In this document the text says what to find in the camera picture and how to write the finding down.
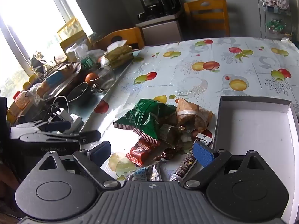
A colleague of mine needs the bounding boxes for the fruit print tablecloth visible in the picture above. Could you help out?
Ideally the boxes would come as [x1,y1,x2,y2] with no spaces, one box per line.
[81,37,299,224]

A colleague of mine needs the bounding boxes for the black pot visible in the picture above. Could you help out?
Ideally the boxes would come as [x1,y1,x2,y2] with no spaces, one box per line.
[67,82,93,105]

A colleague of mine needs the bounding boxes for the window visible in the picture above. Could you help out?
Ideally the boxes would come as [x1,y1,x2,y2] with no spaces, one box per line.
[0,0,94,98]

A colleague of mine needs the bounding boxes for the small white black packet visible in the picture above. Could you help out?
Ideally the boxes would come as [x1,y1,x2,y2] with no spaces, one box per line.
[194,133,213,146]

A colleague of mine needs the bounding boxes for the clear bag of brown crackers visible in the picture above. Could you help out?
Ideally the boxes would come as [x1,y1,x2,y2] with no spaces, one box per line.
[175,98,213,133]

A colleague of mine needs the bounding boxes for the glass mug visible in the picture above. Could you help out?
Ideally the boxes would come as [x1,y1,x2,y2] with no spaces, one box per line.
[95,65,116,90]

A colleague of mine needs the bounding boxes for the white wire rack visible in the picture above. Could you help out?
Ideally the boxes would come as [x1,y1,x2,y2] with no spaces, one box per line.
[258,0,293,40]

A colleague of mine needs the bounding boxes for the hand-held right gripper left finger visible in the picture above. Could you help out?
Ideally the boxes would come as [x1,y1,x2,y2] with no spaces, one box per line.
[38,141,121,189]

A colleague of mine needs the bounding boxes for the green snack bag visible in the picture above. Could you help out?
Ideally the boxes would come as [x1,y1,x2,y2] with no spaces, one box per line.
[113,99,178,146]

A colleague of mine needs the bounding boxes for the white cardboard box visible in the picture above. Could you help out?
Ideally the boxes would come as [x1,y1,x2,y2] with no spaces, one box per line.
[211,96,299,215]

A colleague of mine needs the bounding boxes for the clear blue print packet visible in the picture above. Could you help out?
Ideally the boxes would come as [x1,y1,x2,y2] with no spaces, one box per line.
[121,165,162,182]

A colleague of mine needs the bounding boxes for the yellow paper bag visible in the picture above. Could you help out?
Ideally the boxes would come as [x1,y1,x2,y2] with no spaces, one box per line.
[57,16,88,43]

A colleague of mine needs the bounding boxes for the grey cabinet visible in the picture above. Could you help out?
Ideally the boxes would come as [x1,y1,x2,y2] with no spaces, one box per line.
[135,14,184,46]

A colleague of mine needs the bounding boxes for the green packets on rack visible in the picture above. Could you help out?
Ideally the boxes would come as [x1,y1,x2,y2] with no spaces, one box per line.
[266,19,286,32]

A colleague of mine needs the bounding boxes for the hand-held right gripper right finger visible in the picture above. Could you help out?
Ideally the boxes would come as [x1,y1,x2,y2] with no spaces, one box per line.
[180,142,275,189]

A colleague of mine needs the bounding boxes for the red snack packet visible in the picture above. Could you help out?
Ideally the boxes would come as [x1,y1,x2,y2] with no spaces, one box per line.
[126,139,160,167]

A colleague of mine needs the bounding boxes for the brown chocolate bar packet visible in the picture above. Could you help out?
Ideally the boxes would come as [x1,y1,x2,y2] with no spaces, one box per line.
[170,149,199,181]

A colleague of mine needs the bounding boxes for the green label bottle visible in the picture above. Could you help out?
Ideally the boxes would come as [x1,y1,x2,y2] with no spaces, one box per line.
[81,56,97,70]

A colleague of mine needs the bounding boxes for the silver brown packet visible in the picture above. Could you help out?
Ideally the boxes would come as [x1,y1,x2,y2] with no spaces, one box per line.
[159,124,187,145]

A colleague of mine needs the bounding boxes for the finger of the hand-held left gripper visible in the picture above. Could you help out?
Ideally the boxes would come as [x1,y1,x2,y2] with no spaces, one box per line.
[20,130,101,144]
[10,120,72,134]

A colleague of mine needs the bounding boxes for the small dark red candy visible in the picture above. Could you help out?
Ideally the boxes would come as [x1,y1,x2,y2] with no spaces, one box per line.
[155,148,178,161]

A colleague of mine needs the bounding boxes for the white charger with cable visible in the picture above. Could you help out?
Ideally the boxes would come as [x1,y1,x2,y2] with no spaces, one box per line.
[48,95,83,131]

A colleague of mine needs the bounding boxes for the black coffee machine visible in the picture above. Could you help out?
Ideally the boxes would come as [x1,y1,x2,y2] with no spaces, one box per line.
[137,0,183,21]

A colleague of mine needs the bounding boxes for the tissue pack olive wrapper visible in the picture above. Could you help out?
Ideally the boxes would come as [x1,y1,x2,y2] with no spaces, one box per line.
[104,40,134,69]

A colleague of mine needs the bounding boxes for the yellow wooden chair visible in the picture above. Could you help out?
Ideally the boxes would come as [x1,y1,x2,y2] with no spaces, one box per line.
[183,0,230,38]
[92,27,145,50]

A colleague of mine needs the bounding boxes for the orange fruit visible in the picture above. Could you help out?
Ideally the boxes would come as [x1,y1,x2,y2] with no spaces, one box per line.
[85,73,98,85]

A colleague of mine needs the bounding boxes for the bread loaf in bag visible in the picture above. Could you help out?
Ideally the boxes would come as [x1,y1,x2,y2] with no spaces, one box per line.
[35,69,81,98]

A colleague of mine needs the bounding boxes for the clear plastic bag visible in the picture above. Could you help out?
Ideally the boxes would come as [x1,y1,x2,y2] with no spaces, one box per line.
[67,43,89,61]

